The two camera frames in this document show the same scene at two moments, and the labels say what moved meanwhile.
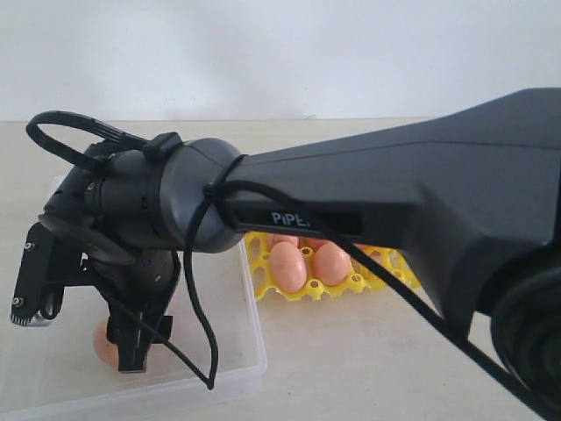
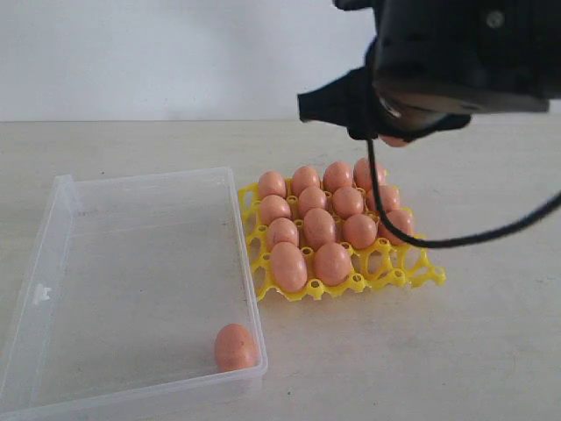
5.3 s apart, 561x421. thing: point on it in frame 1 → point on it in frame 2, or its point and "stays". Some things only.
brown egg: (277, 239) stays
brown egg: (107, 351) → (235, 348)
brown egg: (331, 264) stays
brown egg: (288, 266) stays
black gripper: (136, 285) → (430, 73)
